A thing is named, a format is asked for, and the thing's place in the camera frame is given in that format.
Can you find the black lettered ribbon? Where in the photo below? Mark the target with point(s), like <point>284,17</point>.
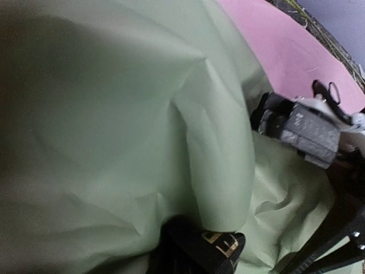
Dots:
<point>187,248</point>

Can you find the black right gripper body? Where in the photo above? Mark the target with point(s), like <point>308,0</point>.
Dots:
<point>339,240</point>

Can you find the pink wrapping paper sheet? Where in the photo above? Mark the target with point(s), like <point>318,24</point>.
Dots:
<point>290,56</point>

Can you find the peach green wrapping paper sheet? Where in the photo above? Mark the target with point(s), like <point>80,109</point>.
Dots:
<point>117,116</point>

